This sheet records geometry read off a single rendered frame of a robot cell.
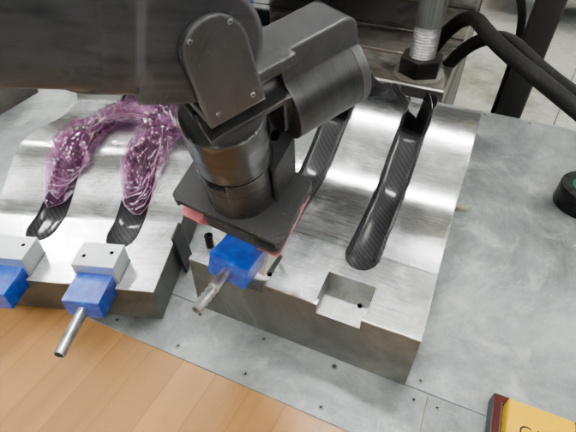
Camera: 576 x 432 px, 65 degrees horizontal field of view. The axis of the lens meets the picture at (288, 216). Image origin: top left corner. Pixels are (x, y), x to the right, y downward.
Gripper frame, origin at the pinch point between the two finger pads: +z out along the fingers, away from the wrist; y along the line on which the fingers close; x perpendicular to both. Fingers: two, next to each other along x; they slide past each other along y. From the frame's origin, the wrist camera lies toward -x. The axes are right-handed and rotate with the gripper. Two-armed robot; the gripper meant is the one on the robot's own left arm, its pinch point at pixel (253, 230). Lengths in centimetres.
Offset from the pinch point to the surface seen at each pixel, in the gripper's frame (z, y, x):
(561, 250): 18.7, -35.5, -21.6
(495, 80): 174, -37, -203
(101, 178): 11.7, 25.9, -1.8
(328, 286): 7.5, -8.8, 0.1
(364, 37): 49, 12, -78
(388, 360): 7.3, -17.6, 4.7
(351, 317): 6.2, -12.4, 2.5
